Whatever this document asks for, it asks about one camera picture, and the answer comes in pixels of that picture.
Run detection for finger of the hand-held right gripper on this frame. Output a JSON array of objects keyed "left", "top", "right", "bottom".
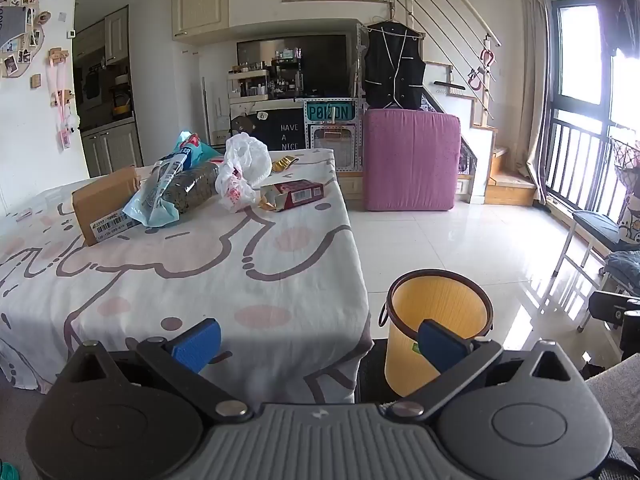
[{"left": 589, "top": 290, "right": 640, "bottom": 320}]

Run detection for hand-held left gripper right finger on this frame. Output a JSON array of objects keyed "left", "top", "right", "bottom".
[{"left": 386, "top": 319, "right": 586, "bottom": 421}]

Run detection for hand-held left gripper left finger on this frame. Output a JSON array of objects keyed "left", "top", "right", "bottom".
[{"left": 62, "top": 317, "right": 253, "bottom": 421}]

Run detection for yellow plastic waste bin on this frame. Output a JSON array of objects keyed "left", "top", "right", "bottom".
[{"left": 378, "top": 269, "right": 493, "bottom": 398}]

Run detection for clear printed plastic bag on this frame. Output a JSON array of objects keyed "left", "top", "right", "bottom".
[{"left": 122, "top": 157, "right": 193, "bottom": 227}]

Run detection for dark snack packet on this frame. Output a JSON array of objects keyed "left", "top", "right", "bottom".
[{"left": 160, "top": 162, "right": 223, "bottom": 214}]

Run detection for white red printed plastic bag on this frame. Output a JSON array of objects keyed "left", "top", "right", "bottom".
[{"left": 215, "top": 162, "right": 258, "bottom": 212}]

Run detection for brown cardboard box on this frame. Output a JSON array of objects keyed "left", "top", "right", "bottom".
[{"left": 71, "top": 166, "right": 143, "bottom": 247}]

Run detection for red paper carton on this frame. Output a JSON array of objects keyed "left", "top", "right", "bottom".
[{"left": 258, "top": 178, "right": 326, "bottom": 212}]

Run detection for teal plastic bag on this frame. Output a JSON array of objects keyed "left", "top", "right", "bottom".
[{"left": 172, "top": 131, "right": 223, "bottom": 171}]

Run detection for blue denim cloth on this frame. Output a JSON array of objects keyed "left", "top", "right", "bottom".
[{"left": 604, "top": 251, "right": 640, "bottom": 288}]

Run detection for grey cloth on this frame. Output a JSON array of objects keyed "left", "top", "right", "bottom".
[{"left": 584, "top": 365, "right": 640, "bottom": 463}]

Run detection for white chair dark cushion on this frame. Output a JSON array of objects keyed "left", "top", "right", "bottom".
[{"left": 552, "top": 210, "right": 626, "bottom": 281}]

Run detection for cartoon print tote bag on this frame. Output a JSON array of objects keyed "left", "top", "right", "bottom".
[{"left": 617, "top": 200, "right": 640, "bottom": 246}]

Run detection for wooden staircase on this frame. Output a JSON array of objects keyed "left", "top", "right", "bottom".
[{"left": 422, "top": 62, "right": 538, "bottom": 206}]

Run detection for cream low drawer cabinet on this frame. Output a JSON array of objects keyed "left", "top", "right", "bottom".
[{"left": 335, "top": 170, "right": 366, "bottom": 202}]

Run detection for pink folded mattress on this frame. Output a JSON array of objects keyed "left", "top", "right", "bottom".
[{"left": 362, "top": 108, "right": 462, "bottom": 212}]

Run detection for beige curtain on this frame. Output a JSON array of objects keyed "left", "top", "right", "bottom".
[{"left": 520, "top": 0, "right": 552, "bottom": 206}]

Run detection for cream lower kitchen cabinet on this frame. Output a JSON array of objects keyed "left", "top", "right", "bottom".
[{"left": 81, "top": 121, "right": 143, "bottom": 178}]

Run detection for cream kitchen cabinet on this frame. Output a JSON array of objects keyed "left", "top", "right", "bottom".
[
  {"left": 104, "top": 6, "right": 130, "bottom": 65},
  {"left": 81, "top": 121, "right": 143, "bottom": 178}
]

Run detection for white perforated metal cabinet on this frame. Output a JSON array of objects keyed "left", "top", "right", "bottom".
[{"left": 303, "top": 97, "right": 366, "bottom": 173}]

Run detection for black letter board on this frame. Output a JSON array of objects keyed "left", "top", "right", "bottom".
[{"left": 230, "top": 102, "right": 307, "bottom": 152}]

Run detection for metal stair railing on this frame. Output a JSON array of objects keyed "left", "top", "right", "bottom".
[{"left": 390, "top": 0, "right": 502, "bottom": 127}]

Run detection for black framed balcony window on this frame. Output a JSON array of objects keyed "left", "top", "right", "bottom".
[{"left": 544, "top": 0, "right": 640, "bottom": 221}]

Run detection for teal sign plate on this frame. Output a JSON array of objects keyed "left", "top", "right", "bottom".
[{"left": 305, "top": 101, "right": 357, "bottom": 122}]

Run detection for rack with bottles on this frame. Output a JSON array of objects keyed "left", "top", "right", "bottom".
[{"left": 227, "top": 57, "right": 306, "bottom": 101}]

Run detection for black vest white trim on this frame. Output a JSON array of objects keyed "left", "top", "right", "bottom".
[{"left": 363, "top": 22, "right": 427, "bottom": 110}]

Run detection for purple curtain valance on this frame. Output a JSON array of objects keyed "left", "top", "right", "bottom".
[{"left": 600, "top": 0, "right": 640, "bottom": 61}]

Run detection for cream upper kitchen cabinet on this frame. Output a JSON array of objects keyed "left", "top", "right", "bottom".
[{"left": 104, "top": 6, "right": 130, "bottom": 65}]

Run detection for white metal frame chair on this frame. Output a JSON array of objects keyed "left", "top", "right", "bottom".
[{"left": 577, "top": 260, "right": 632, "bottom": 333}]

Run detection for wire basket with flowers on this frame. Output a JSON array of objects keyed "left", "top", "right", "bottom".
[{"left": 607, "top": 137, "right": 640, "bottom": 188}]

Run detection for wooden wall hooks pink lanyards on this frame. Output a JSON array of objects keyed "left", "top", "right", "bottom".
[{"left": 47, "top": 47, "right": 81, "bottom": 151}]

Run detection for cream wall cupboard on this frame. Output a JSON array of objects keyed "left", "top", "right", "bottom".
[{"left": 171, "top": 0, "right": 232, "bottom": 41}]

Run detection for wall photo collage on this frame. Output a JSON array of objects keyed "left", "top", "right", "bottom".
[{"left": 0, "top": 0, "right": 51, "bottom": 78}]

